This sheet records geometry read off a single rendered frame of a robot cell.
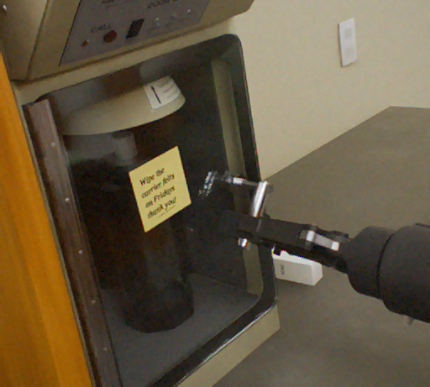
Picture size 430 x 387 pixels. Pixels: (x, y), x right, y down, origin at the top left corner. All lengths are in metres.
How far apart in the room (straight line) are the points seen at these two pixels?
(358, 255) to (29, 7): 0.39
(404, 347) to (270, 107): 0.80
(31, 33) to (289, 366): 0.58
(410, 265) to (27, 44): 0.41
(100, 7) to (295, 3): 1.09
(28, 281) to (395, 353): 0.54
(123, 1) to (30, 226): 0.22
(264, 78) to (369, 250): 0.94
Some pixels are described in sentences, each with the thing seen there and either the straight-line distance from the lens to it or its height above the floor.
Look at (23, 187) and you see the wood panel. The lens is 0.58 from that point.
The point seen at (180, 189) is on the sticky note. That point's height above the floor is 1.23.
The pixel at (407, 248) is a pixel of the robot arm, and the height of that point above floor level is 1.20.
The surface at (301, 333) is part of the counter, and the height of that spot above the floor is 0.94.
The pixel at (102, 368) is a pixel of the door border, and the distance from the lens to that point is 0.79.
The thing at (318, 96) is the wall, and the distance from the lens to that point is 1.78.
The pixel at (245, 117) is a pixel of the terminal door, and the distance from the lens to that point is 0.87.
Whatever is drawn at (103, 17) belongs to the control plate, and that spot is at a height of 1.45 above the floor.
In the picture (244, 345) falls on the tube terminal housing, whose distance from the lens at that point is 0.98.
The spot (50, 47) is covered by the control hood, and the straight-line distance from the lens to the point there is 0.63.
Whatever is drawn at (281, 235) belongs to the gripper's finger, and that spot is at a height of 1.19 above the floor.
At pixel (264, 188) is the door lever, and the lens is 0.84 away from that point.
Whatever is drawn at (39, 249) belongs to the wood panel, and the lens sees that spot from 0.60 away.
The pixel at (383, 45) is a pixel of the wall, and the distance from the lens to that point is 2.03.
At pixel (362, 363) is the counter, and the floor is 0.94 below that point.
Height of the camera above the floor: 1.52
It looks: 20 degrees down
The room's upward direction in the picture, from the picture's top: 10 degrees counter-clockwise
